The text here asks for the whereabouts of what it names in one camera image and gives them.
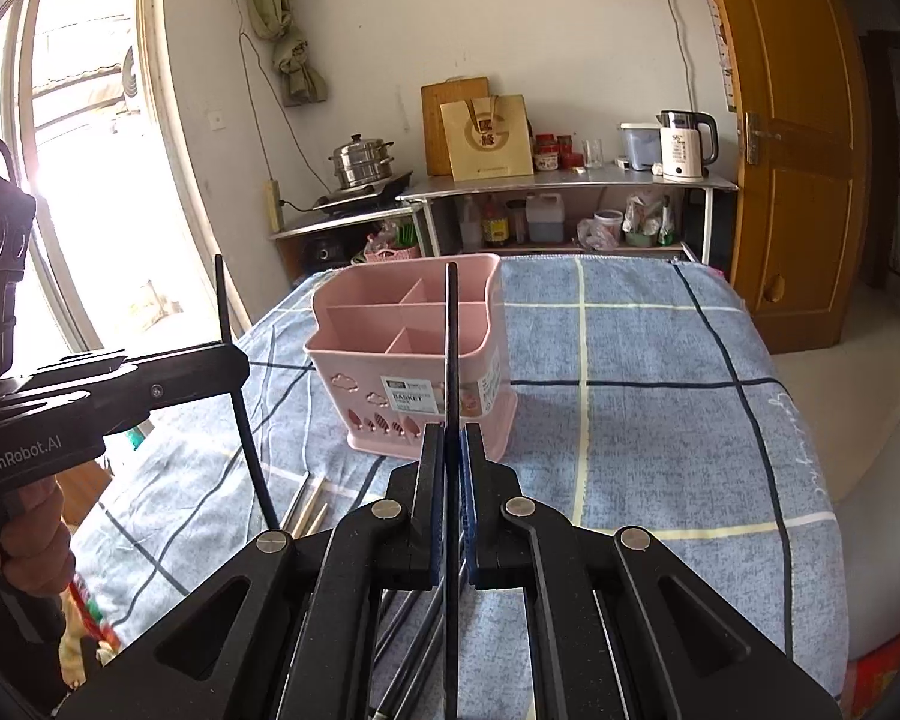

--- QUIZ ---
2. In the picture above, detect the light wooden chopstick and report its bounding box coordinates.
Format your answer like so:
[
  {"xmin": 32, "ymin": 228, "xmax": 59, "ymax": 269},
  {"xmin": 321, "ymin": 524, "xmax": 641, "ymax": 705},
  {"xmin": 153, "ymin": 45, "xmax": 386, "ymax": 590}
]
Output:
[
  {"xmin": 281, "ymin": 475, "xmax": 323, "ymax": 538},
  {"xmin": 302, "ymin": 494, "xmax": 328, "ymax": 536}
]

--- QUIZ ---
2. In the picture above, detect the black chopstick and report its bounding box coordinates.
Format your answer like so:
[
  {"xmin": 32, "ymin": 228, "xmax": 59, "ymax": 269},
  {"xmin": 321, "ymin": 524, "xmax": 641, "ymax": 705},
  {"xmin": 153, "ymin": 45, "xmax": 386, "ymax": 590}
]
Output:
[
  {"xmin": 214, "ymin": 252, "xmax": 283, "ymax": 532},
  {"xmin": 442, "ymin": 262, "xmax": 460, "ymax": 720}
]

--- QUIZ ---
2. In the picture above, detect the left hand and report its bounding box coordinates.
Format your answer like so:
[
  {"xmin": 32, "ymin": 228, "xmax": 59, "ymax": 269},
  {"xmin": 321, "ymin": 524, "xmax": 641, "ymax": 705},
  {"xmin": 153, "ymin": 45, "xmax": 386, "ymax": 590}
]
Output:
[{"xmin": 0, "ymin": 476, "xmax": 76, "ymax": 598}]

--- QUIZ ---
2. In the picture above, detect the blue plaid tablecloth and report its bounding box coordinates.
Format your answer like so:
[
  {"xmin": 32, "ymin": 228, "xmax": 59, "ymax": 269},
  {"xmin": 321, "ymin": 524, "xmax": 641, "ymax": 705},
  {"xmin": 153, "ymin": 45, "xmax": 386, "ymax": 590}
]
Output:
[{"xmin": 61, "ymin": 257, "xmax": 847, "ymax": 718}]

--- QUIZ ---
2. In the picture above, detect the small side shelf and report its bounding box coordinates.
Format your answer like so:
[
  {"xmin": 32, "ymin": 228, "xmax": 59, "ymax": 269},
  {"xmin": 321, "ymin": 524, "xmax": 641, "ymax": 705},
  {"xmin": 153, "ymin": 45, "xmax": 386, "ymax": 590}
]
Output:
[{"xmin": 269, "ymin": 205, "xmax": 432, "ymax": 281}]

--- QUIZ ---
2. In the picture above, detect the pink plastic utensil caddy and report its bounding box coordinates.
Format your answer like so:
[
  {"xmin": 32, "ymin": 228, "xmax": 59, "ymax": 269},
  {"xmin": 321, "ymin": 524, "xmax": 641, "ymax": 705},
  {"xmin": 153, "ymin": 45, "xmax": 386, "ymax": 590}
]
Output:
[{"xmin": 305, "ymin": 254, "xmax": 518, "ymax": 461}]

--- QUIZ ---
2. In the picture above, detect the induction cooker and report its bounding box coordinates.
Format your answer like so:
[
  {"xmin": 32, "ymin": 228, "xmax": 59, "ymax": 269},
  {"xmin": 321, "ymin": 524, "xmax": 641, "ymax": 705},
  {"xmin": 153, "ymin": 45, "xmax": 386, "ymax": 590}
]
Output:
[{"xmin": 315, "ymin": 171, "xmax": 413, "ymax": 216}]

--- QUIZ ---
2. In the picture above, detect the pink woven basket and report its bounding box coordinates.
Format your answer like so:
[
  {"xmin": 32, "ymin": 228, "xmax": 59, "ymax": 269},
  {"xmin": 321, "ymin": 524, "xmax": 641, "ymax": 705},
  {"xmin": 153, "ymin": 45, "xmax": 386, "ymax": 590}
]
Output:
[{"xmin": 364, "ymin": 236, "xmax": 421, "ymax": 263}]

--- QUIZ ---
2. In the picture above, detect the stainless steel steamer pot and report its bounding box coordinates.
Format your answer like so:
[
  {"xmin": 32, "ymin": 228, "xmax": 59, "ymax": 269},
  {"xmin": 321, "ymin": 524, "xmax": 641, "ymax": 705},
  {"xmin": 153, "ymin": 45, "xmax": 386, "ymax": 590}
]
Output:
[{"xmin": 329, "ymin": 133, "xmax": 393, "ymax": 190}]

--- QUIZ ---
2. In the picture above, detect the white plastic jug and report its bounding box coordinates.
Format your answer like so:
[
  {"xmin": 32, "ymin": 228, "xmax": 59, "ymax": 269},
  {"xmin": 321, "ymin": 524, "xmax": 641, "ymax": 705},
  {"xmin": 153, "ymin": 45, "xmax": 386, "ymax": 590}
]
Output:
[{"xmin": 525, "ymin": 192, "xmax": 566, "ymax": 244}]

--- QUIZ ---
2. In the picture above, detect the soy sauce bottle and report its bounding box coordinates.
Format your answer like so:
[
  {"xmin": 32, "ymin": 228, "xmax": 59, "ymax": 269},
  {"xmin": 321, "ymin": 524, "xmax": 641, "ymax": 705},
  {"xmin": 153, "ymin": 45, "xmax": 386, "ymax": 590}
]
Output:
[{"xmin": 481, "ymin": 195, "xmax": 510, "ymax": 247}]

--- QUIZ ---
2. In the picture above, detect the metal shelf table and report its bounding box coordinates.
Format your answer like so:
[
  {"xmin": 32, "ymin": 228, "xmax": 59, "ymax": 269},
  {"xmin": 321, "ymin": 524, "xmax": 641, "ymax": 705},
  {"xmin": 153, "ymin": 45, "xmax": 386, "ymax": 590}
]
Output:
[{"xmin": 398, "ymin": 164, "xmax": 740, "ymax": 263}]

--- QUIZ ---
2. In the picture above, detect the green hanging cloth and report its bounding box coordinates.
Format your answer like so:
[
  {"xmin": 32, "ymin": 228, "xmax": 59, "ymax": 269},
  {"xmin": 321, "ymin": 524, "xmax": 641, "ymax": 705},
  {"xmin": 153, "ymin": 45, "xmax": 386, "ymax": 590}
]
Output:
[{"xmin": 247, "ymin": 0, "xmax": 328, "ymax": 107}]

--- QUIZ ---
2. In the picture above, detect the clear drinking glass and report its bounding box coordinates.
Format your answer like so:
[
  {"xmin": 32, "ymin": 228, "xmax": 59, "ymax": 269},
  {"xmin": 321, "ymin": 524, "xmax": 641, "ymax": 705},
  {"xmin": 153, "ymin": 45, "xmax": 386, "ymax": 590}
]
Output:
[{"xmin": 582, "ymin": 138, "xmax": 605, "ymax": 171}]

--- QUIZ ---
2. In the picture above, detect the red lidded jar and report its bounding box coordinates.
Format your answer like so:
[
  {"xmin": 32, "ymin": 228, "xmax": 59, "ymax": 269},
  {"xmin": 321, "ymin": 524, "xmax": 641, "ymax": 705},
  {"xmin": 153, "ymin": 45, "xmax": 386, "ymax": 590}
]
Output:
[{"xmin": 533, "ymin": 133, "xmax": 560, "ymax": 172}]

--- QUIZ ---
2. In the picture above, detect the blue plastic container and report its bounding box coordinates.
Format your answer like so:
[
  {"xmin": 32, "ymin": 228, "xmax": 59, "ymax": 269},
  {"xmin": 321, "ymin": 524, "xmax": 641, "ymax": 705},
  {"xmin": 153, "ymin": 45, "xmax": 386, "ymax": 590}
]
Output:
[{"xmin": 619, "ymin": 122, "xmax": 662, "ymax": 172}]

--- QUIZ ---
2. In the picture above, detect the wooden cutting board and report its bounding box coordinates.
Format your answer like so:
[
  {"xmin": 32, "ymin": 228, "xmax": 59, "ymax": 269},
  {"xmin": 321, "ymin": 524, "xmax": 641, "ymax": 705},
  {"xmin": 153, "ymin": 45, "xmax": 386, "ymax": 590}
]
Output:
[{"xmin": 421, "ymin": 76, "xmax": 491, "ymax": 177}]

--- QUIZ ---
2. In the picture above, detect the white electric kettle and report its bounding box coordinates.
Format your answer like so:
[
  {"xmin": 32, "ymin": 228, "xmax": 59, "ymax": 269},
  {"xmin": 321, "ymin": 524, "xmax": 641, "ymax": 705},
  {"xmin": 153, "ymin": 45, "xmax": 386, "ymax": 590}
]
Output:
[{"xmin": 656, "ymin": 109, "xmax": 720, "ymax": 179}]

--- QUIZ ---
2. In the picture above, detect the tan paper gift bag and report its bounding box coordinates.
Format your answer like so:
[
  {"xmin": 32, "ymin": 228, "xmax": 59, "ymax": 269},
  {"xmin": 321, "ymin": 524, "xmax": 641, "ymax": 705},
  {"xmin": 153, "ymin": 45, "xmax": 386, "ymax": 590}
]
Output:
[{"xmin": 447, "ymin": 94, "xmax": 535, "ymax": 181}]

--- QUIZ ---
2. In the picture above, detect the wooden door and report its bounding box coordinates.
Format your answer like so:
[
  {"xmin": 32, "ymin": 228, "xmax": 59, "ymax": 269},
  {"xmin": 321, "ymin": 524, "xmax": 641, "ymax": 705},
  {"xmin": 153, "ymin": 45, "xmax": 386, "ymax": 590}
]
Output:
[{"xmin": 717, "ymin": 0, "xmax": 871, "ymax": 355}]

